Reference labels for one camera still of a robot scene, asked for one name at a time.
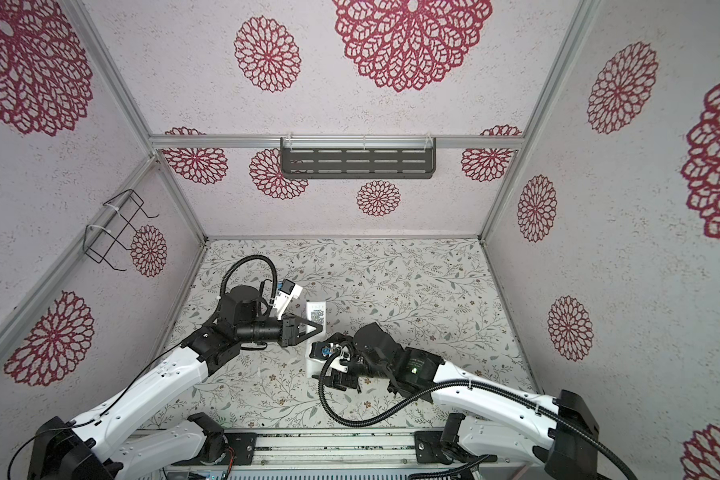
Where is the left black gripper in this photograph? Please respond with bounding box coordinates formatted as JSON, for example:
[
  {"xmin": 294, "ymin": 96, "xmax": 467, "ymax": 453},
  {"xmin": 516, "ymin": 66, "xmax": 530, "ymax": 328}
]
[{"xmin": 239, "ymin": 314, "xmax": 323, "ymax": 347}]

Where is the white remote control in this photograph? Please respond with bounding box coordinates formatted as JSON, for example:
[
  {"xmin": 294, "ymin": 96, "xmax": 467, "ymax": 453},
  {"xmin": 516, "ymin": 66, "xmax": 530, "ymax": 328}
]
[{"xmin": 305, "ymin": 301, "xmax": 328, "ymax": 379}]

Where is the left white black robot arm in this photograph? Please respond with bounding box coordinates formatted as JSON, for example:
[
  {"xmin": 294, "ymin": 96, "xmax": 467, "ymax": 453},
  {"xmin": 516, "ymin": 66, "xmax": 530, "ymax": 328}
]
[{"xmin": 26, "ymin": 254, "xmax": 324, "ymax": 479}]

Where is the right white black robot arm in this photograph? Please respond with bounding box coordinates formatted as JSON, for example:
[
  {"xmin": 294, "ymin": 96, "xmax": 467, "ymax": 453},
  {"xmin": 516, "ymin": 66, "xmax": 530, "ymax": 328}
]
[{"xmin": 309, "ymin": 323, "xmax": 636, "ymax": 479}]

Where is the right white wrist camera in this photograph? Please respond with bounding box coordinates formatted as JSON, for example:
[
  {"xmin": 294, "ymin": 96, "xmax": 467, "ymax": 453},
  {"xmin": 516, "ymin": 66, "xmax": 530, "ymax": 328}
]
[{"xmin": 309, "ymin": 341, "xmax": 341, "ymax": 361}]

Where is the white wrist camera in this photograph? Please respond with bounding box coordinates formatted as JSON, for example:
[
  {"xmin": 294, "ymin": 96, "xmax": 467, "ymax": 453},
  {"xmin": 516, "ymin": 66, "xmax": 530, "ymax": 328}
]
[
  {"xmin": 273, "ymin": 279, "xmax": 303, "ymax": 320},
  {"xmin": 309, "ymin": 341, "xmax": 341, "ymax": 361}
]

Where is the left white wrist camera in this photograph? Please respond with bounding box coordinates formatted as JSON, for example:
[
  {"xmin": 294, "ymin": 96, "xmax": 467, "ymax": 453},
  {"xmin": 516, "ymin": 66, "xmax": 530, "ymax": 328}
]
[{"xmin": 273, "ymin": 279, "xmax": 303, "ymax": 320}]

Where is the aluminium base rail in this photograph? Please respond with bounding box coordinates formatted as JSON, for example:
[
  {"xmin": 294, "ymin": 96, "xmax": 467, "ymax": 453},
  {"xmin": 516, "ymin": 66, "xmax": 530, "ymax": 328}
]
[{"xmin": 207, "ymin": 427, "xmax": 447, "ymax": 473}]

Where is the dark grey wall shelf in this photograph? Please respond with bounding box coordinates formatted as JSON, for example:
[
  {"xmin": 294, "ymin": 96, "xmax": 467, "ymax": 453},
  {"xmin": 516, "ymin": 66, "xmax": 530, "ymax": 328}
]
[{"xmin": 280, "ymin": 137, "xmax": 437, "ymax": 180}]

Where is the black wire wall rack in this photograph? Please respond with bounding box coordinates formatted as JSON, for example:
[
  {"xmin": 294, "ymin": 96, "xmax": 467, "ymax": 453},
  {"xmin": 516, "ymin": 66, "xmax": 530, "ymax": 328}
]
[{"xmin": 81, "ymin": 189, "xmax": 159, "ymax": 272}]

